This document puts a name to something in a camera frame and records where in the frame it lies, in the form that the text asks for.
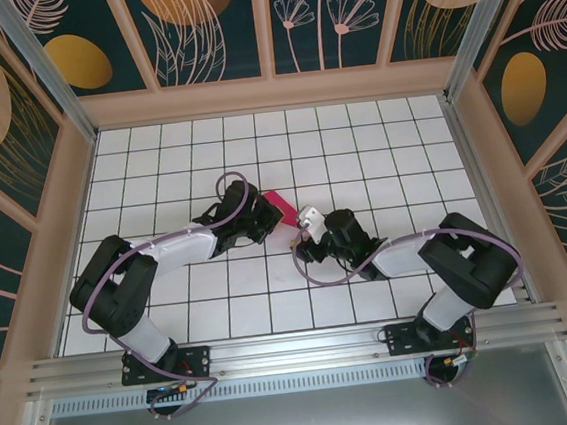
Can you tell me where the pink paper sheet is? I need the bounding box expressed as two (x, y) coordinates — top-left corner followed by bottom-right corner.
(262, 187), (301, 230)

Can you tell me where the small controller board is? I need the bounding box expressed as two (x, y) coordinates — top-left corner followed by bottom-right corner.
(440, 348), (481, 372)
(145, 379), (205, 403)

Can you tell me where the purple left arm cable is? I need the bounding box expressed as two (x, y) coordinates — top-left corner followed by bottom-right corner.
(68, 169), (274, 425)

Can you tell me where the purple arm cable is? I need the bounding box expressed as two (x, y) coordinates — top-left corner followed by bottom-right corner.
(68, 169), (274, 425)
(288, 202), (536, 403)

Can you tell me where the aluminium mounting rail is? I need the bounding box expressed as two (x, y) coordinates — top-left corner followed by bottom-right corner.
(23, 299), (567, 399)

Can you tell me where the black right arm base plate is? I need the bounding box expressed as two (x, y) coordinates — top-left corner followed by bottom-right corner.
(382, 313), (477, 359)

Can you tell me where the slotted grey cable duct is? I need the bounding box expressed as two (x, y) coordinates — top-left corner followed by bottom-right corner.
(49, 362), (431, 418)

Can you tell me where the aluminium side rail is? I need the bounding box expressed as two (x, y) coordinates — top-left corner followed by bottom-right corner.
(438, 86), (544, 313)

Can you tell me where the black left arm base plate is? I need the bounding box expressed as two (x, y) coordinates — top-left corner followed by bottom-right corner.
(119, 340), (215, 388)

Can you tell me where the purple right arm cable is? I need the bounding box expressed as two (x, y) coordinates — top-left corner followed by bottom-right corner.
(288, 202), (536, 403)

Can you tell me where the aluminium corner post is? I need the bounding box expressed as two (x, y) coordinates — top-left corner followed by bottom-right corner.
(0, 0), (102, 151)
(433, 0), (529, 104)

